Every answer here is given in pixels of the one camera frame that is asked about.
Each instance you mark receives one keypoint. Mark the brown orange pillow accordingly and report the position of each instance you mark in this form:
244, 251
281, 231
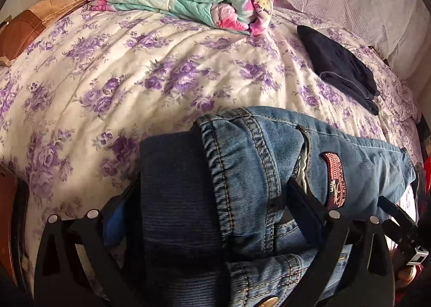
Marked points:
43, 10

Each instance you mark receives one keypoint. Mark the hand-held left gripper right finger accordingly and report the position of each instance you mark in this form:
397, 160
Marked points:
309, 216

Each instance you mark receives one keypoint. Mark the folded dark navy pants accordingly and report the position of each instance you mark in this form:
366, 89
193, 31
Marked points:
340, 61

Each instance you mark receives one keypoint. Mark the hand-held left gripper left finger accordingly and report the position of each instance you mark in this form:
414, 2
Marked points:
112, 227

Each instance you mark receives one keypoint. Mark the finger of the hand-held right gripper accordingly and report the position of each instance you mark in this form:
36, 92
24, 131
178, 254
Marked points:
399, 217

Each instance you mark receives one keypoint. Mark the blue denim pants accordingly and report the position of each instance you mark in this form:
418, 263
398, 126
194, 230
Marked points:
242, 165

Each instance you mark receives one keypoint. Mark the purple floral bed sheet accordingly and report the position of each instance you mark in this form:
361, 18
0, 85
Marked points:
134, 74

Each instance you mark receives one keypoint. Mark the person's right hand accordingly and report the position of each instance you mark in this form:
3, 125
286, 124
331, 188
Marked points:
407, 278

